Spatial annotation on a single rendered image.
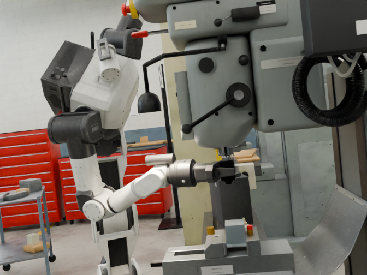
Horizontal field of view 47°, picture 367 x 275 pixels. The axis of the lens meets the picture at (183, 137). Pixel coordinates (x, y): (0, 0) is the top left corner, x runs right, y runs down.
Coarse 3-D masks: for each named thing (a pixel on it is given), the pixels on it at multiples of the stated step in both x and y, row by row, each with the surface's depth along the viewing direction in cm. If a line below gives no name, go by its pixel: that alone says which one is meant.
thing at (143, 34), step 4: (132, 32) 139; (136, 32) 138; (140, 32) 138; (144, 32) 138; (148, 32) 138; (152, 32) 138; (156, 32) 138; (160, 32) 138; (164, 32) 138; (168, 32) 138; (132, 36) 138; (136, 36) 138; (140, 36) 138; (144, 36) 138
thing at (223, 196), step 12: (240, 180) 161; (216, 192) 167; (228, 192) 161; (240, 192) 162; (216, 204) 171; (228, 204) 161; (240, 204) 162; (216, 216) 174; (228, 216) 161; (240, 216) 162; (252, 216) 163
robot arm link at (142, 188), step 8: (144, 176) 132; (152, 176) 131; (160, 176) 131; (136, 184) 134; (144, 184) 133; (152, 184) 132; (160, 184) 131; (136, 192) 135; (144, 192) 134; (152, 192) 133
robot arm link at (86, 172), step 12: (96, 156) 143; (72, 168) 141; (84, 168) 139; (96, 168) 142; (84, 180) 140; (96, 180) 142; (84, 192) 141; (96, 192) 143; (84, 204) 142; (96, 204) 140; (96, 216) 141
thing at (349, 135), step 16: (336, 80) 131; (336, 96) 133; (336, 128) 135; (352, 128) 121; (336, 144) 137; (352, 144) 123; (336, 160) 139; (352, 160) 124; (336, 176) 141; (352, 176) 126; (352, 192) 128; (352, 256) 135; (352, 272) 137
